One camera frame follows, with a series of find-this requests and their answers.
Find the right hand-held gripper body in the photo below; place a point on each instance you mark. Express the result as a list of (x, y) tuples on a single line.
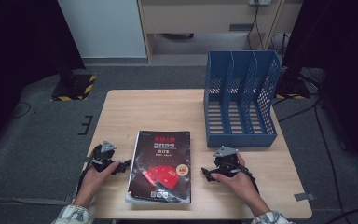
[(227, 161)]

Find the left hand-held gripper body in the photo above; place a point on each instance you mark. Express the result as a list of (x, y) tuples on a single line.
[(104, 157)]

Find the blue file rack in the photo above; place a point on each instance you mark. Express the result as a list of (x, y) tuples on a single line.
[(240, 140)]

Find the black and red magazine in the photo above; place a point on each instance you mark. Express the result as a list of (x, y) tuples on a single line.
[(161, 161)]

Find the person's right hand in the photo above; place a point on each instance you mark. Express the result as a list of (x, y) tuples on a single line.
[(242, 185)]

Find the person's left hand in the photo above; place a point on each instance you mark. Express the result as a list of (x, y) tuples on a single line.
[(90, 185)]

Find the black floor tape mark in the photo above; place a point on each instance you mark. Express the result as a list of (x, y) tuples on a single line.
[(88, 124)]

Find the black yellow striped stand base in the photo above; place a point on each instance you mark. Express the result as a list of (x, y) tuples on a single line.
[(74, 90), (292, 90)]

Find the grey floor tape strip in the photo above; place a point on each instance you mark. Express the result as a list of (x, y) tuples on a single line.
[(21, 201)]

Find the white cabinet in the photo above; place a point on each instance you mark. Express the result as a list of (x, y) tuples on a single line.
[(102, 28)]

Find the black curtain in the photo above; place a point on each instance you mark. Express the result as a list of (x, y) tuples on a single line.
[(18, 46), (348, 62)]

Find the beige wooden desk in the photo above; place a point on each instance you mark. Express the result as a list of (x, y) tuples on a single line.
[(199, 18)]

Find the white power socket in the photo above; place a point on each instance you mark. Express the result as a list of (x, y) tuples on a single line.
[(260, 2)]

